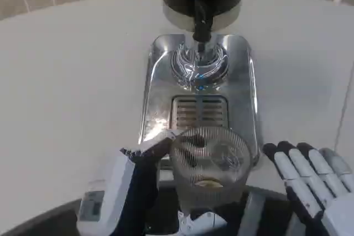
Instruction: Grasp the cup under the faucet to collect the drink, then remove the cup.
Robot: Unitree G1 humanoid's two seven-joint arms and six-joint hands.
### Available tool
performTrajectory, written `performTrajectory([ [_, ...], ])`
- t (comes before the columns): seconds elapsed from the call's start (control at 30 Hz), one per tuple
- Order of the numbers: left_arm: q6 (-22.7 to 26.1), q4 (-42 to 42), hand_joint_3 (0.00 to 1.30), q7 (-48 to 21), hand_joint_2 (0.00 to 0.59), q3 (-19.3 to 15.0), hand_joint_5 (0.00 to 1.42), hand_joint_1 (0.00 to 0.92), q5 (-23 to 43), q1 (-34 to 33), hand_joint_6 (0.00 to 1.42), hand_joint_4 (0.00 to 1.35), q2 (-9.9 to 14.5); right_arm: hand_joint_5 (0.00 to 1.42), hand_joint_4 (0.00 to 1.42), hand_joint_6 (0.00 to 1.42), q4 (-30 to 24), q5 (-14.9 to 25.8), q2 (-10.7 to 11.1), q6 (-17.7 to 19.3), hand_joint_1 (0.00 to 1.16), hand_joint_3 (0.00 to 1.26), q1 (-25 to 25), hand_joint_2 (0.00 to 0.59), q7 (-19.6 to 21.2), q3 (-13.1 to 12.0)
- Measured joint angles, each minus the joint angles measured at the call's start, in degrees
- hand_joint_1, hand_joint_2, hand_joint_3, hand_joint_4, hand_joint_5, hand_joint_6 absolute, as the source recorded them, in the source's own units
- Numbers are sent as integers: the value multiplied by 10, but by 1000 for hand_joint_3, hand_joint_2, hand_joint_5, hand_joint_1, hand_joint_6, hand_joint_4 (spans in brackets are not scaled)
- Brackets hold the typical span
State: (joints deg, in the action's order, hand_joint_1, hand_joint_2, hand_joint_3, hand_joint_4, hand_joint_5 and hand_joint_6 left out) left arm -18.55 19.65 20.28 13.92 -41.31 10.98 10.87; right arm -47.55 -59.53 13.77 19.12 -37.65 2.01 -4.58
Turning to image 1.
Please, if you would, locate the black dispenser tap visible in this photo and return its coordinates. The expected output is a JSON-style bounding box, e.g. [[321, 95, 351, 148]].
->
[[192, 0, 215, 44]]

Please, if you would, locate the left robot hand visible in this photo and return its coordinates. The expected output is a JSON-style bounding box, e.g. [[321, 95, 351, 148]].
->
[[76, 129, 231, 236]]

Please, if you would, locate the steel drip tray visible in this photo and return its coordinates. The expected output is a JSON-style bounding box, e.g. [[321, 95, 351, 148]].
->
[[137, 33, 262, 171]]

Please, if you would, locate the slotted steel tray grid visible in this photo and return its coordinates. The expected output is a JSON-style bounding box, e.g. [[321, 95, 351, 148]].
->
[[171, 95, 230, 131]]

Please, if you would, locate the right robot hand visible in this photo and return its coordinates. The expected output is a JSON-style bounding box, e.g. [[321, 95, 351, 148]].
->
[[262, 141, 354, 236]]

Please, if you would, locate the clear ribbed glass cup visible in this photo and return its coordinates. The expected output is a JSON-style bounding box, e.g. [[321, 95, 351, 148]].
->
[[168, 126, 253, 211]]

